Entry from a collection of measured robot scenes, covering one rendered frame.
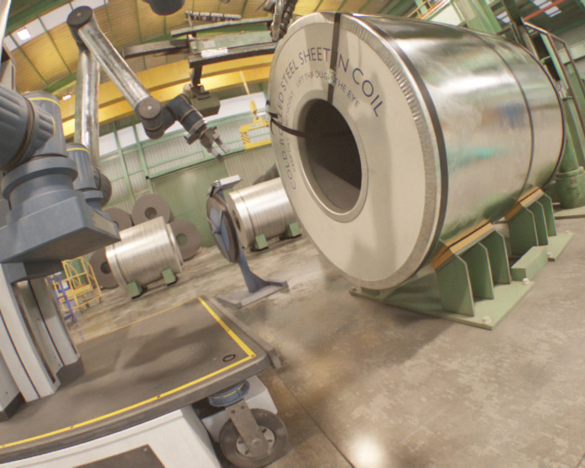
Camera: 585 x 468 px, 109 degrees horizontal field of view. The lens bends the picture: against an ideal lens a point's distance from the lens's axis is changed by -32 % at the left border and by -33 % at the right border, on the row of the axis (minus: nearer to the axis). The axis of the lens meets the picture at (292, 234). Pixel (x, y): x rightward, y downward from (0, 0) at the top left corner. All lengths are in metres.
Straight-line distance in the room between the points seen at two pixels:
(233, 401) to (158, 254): 5.24
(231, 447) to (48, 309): 0.84
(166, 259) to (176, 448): 5.32
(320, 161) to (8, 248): 1.37
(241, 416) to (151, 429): 0.22
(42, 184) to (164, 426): 0.63
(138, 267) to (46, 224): 5.22
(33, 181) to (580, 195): 2.77
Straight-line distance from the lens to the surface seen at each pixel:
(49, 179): 0.85
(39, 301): 1.30
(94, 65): 1.85
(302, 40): 1.30
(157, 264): 5.93
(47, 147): 0.89
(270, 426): 0.83
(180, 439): 0.69
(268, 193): 6.19
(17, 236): 0.81
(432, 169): 0.85
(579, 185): 2.46
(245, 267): 2.73
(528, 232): 1.69
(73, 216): 0.76
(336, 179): 1.57
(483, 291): 1.35
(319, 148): 1.57
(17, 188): 0.88
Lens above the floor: 0.62
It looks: 5 degrees down
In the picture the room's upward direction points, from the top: 19 degrees counter-clockwise
